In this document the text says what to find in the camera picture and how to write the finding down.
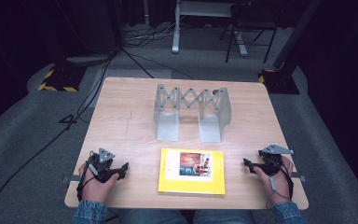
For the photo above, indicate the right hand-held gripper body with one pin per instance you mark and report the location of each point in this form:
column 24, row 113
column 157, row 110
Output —
column 272, row 163

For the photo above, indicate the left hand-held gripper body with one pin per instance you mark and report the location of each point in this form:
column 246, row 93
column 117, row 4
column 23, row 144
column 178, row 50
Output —
column 101, row 161

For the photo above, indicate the grey metal expandable book rack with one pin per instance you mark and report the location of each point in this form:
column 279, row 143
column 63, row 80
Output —
column 209, row 124

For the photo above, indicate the yellow book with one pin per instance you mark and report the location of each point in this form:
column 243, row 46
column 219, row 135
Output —
column 192, row 185

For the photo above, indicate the person's right hand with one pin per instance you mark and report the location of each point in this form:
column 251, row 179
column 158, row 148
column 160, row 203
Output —
column 281, row 186

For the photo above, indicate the person's left hand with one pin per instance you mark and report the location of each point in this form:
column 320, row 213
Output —
column 94, row 189

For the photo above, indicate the person's left leg in jeans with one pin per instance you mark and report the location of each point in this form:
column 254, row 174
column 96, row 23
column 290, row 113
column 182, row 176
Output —
column 152, row 217

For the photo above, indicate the person's leg in jeans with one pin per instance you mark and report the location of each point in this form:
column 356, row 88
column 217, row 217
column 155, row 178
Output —
column 152, row 217
column 223, row 217

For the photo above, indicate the person's right leg in jeans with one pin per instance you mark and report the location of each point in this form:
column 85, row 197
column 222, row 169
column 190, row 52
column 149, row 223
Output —
column 223, row 217

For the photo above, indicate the black yellow striped stand base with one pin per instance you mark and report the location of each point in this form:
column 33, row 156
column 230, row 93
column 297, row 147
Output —
column 279, row 82
column 62, row 79

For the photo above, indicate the black chair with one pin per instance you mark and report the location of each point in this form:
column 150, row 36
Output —
column 251, row 25

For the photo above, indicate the grey table bracket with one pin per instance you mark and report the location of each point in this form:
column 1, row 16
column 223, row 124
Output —
column 300, row 177
column 71, row 179

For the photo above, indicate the black slanted stand post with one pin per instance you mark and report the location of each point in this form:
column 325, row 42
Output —
column 295, row 34

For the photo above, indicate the white desk frame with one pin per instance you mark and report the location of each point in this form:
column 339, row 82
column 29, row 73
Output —
column 176, row 34

